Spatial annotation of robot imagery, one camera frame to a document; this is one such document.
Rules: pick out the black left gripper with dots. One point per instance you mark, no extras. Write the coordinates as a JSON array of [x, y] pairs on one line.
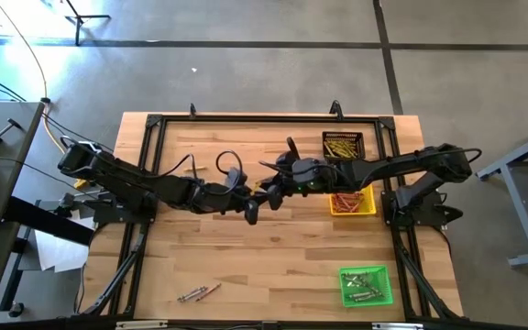
[[223, 201]]

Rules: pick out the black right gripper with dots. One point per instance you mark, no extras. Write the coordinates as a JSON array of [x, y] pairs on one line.
[[322, 181]]

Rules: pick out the large yellow crayon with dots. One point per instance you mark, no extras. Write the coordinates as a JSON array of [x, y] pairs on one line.
[[256, 187]]

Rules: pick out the long red crayon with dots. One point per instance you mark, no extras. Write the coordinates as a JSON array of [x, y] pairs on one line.
[[355, 200]]

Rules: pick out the thin grey crayon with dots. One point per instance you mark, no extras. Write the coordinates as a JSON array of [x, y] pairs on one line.
[[355, 277], [189, 295], [196, 293]]

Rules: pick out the large grey crayon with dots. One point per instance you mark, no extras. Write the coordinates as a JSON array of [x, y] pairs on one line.
[[365, 289]]

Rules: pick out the white crayon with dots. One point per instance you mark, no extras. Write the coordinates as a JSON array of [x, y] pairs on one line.
[[364, 297]]

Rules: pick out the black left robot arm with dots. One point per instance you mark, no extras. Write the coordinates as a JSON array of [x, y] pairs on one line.
[[122, 176]]

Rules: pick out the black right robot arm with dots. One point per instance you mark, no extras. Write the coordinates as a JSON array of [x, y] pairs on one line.
[[406, 162]]

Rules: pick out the black plastic basket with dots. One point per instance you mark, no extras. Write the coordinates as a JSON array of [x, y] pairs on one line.
[[326, 135]]

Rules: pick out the gold crayon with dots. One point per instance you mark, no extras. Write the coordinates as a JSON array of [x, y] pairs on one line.
[[345, 147], [350, 152], [338, 149], [333, 145]]

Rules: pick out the yellow plastic basket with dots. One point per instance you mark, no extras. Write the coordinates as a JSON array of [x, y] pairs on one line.
[[371, 201]]

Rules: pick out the green object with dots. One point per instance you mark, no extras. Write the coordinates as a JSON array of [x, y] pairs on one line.
[[385, 275]]

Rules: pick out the yellow tag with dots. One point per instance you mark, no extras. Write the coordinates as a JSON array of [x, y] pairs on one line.
[[80, 184]]

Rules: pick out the white paper sheet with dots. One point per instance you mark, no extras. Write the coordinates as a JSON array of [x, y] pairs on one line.
[[58, 256]]

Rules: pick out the black beam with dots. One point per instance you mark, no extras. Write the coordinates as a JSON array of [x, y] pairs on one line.
[[48, 222]]

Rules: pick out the grey desk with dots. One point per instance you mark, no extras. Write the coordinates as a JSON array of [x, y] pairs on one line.
[[16, 151]]

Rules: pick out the black floor stand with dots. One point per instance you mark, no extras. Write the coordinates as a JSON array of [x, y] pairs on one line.
[[78, 27]]

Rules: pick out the black round foot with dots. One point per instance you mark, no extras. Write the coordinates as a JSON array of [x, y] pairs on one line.
[[15, 310]]

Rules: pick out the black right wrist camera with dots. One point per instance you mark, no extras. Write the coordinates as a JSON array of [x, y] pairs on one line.
[[305, 167]]

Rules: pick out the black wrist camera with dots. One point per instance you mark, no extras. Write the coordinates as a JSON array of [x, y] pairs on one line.
[[235, 178], [305, 167]]

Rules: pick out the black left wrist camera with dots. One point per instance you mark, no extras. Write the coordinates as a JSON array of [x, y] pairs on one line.
[[235, 178]]

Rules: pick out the black table edge rail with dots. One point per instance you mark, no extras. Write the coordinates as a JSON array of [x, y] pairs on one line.
[[268, 118]]

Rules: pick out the black diagonal frame strut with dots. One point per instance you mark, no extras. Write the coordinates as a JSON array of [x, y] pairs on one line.
[[122, 275], [422, 284]]

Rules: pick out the silver bracket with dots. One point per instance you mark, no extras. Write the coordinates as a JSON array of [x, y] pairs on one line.
[[140, 325], [397, 326]]

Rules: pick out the grey metal table frame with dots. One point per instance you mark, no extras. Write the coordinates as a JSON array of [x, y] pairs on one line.
[[516, 201]]

